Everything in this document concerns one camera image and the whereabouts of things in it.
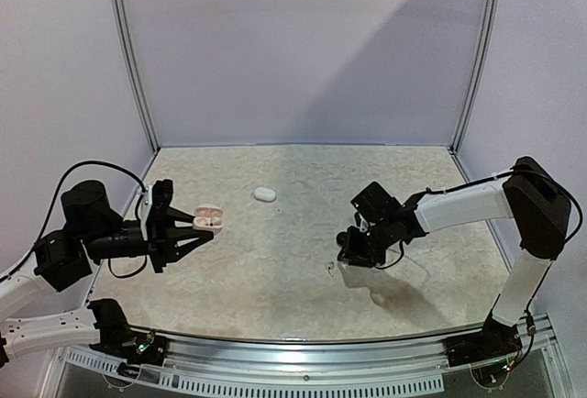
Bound white oval charging case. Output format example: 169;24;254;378
253;187;276;203

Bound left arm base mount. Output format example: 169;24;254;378
87;299;169;366

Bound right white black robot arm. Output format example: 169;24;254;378
337;156;583;358

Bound clear earbud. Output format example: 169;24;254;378
327;261;335;277

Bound right aluminium corner post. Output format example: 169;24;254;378
449;0;498;155

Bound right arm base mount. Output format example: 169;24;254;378
442;309;536;370

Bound left aluminium corner post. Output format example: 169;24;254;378
111;0;161;154

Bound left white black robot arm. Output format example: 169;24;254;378
1;180;222;366

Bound pinkish white round case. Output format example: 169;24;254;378
193;205;224;234

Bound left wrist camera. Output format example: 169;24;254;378
138;179;173;240

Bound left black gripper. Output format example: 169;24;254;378
83;206;214;272

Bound aluminium corner post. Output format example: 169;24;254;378
449;0;498;155
111;0;161;154

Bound aluminium front rail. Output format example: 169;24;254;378
53;313;574;394

